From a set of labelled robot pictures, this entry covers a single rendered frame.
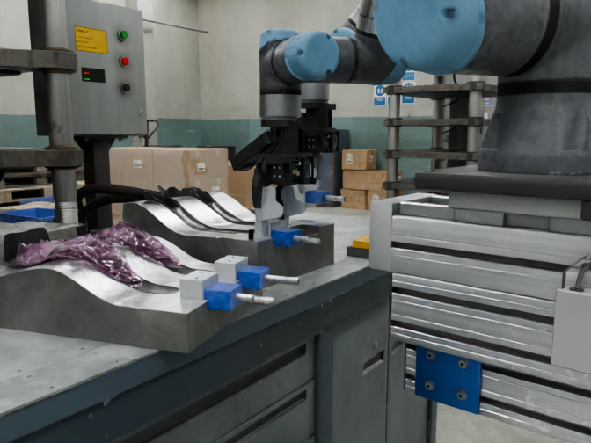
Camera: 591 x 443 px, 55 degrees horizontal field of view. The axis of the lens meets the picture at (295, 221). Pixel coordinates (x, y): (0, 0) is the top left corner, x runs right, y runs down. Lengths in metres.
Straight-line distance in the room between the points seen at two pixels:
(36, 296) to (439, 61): 0.62
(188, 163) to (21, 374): 4.28
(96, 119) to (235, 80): 8.07
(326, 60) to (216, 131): 9.22
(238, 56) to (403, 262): 9.17
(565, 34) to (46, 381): 0.68
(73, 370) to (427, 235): 0.46
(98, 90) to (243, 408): 1.13
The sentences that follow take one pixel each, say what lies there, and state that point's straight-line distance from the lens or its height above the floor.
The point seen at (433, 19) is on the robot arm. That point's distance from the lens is 0.56.
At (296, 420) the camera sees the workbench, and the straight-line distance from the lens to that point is 1.21.
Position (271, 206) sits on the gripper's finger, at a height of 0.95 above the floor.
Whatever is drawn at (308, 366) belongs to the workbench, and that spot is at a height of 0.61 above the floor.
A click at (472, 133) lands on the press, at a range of 4.99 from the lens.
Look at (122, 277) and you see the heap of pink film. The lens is 0.86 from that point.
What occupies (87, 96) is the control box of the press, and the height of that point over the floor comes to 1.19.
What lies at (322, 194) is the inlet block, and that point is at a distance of 1.33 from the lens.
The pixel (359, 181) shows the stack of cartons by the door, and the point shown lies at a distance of 7.98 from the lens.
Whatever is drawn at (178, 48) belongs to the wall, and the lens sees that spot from 10.15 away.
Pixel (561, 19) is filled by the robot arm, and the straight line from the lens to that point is 0.65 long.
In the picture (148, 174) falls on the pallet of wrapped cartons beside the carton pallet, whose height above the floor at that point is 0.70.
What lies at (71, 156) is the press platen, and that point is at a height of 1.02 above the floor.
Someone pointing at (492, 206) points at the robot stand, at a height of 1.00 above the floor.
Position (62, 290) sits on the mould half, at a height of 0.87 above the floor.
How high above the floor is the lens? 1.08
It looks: 9 degrees down
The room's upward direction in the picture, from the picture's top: straight up
